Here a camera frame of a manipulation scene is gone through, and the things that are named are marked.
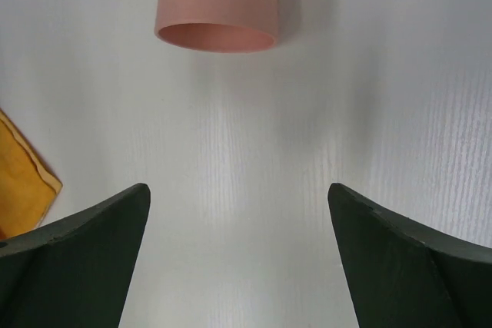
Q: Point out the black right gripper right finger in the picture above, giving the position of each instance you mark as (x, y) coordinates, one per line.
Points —
(401, 273)

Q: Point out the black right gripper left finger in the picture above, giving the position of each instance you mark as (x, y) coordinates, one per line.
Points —
(75, 272)

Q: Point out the orange Mickey Mouse placemat cloth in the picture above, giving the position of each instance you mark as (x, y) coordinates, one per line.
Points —
(28, 187)

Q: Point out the pink plastic cup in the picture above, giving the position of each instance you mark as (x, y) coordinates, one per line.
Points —
(225, 26)

